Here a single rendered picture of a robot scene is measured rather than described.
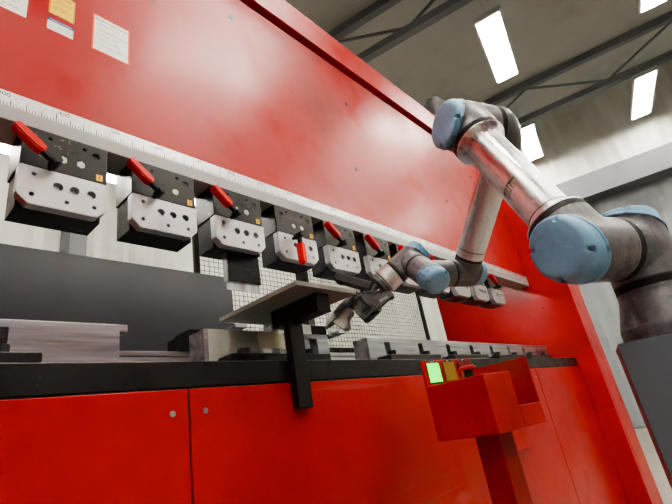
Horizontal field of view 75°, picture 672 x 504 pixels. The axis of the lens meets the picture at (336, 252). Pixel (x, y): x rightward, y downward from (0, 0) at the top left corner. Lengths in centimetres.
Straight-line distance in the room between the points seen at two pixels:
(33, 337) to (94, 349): 10
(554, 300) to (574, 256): 213
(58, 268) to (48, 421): 84
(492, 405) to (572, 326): 193
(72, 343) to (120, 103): 55
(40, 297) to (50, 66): 64
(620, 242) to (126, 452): 83
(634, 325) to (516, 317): 210
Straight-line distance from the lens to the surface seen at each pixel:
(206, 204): 116
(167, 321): 159
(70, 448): 74
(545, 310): 295
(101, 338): 91
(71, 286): 151
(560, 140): 941
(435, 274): 116
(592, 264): 81
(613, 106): 962
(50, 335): 88
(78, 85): 114
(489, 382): 102
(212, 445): 83
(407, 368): 130
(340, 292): 95
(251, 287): 115
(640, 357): 87
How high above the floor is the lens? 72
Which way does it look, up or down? 22 degrees up
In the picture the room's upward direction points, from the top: 10 degrees counter-clockwise
